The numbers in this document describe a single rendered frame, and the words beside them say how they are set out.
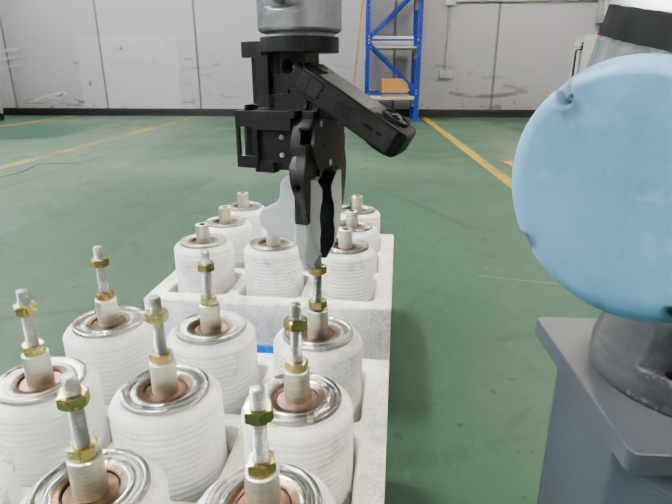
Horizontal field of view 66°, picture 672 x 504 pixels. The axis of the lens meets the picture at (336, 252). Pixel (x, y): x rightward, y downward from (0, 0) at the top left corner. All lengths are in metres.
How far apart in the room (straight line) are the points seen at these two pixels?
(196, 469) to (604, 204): 0.38
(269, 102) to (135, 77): 6.80
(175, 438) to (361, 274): 0.44
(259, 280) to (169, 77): 6.37
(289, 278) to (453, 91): 6.06
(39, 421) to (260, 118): 0.32
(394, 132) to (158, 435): 0.32
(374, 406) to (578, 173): 0.39
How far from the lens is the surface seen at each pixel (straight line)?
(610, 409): 0.41
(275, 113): 0.48
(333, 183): 0.52
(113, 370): 0.61
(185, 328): 0.59
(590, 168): 0.25
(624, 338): 0.43
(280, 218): 0.50
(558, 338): 0.49
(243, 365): 0.58
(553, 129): 0.26
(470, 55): 6.83
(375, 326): 0.80
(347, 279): 0.80
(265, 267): 0.82
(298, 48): 0.47
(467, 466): 0.80
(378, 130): 0.46
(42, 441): 0.53
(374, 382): 0.62
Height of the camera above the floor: 0.51
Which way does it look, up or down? 19 degrees down
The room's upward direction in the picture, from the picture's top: straight up
